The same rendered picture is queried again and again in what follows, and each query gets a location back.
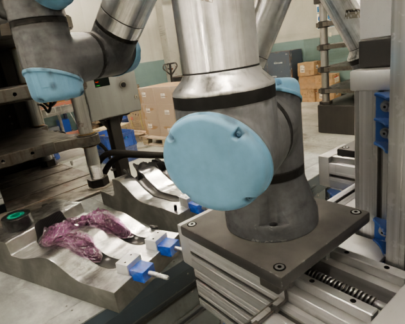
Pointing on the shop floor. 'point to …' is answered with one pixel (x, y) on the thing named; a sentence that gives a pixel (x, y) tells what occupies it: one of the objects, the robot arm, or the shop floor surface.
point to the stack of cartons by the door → (314, 81)
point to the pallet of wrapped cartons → (157, 111)
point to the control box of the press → (113, 110)
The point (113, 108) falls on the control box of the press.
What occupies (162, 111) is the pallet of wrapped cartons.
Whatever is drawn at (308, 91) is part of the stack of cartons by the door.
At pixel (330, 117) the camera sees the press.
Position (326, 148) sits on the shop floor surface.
